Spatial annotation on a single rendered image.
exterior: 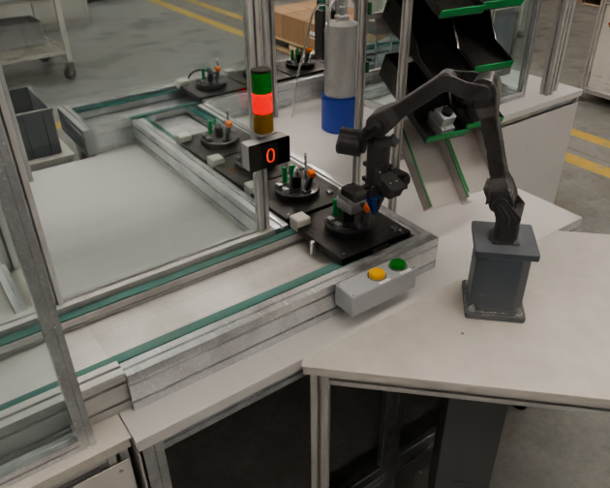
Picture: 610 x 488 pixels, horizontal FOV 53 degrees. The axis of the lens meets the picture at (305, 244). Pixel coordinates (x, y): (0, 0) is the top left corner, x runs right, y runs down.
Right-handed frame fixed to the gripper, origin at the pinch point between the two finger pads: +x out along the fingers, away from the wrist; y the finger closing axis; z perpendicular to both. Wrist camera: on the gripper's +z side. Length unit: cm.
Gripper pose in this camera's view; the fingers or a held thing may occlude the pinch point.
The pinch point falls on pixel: (375, 202)
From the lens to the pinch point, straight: 156.9
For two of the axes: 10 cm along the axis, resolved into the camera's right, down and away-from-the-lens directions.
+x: 0.0, 8.4, 5.5
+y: 8.2, -3.2, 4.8
